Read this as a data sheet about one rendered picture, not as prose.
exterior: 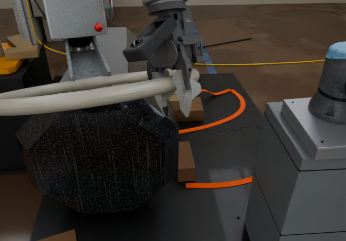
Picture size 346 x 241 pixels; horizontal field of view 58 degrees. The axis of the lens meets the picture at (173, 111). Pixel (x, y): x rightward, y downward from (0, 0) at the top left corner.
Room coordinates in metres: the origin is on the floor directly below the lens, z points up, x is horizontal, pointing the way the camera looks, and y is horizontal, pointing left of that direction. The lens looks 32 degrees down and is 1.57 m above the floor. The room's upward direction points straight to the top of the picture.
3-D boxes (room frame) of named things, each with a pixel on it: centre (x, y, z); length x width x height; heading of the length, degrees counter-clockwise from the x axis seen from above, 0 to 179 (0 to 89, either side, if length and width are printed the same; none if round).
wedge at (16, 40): (2.18, 1.11, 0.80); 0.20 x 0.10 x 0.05; 47
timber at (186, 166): (1.72, -0.08, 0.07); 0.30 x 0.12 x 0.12; 6
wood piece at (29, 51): (1.97, 1.00, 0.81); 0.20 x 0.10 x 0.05; 105
